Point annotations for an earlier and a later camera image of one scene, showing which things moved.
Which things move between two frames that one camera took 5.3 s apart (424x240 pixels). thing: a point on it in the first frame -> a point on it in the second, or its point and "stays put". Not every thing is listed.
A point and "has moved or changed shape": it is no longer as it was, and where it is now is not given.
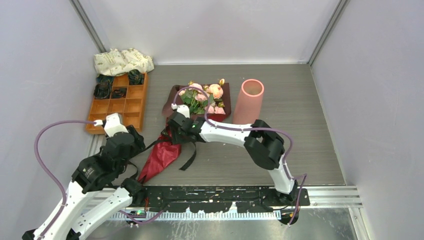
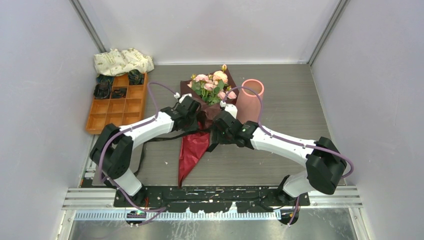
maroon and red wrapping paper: [165, 149] -> [195, 143]
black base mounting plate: [219, 199] stays put
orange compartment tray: [131, 108] stays put
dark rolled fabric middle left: [103, 89] stays put
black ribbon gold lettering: [164, 138] -> [143, 150]
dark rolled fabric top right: [135, 77] stays put
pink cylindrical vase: [247, 108] stays put
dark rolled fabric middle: [119, 93] stays put
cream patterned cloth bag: [113, 62] stays put
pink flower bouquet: [197, 100] has moved or changed shape
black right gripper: [176, 138] -> [216, 137]
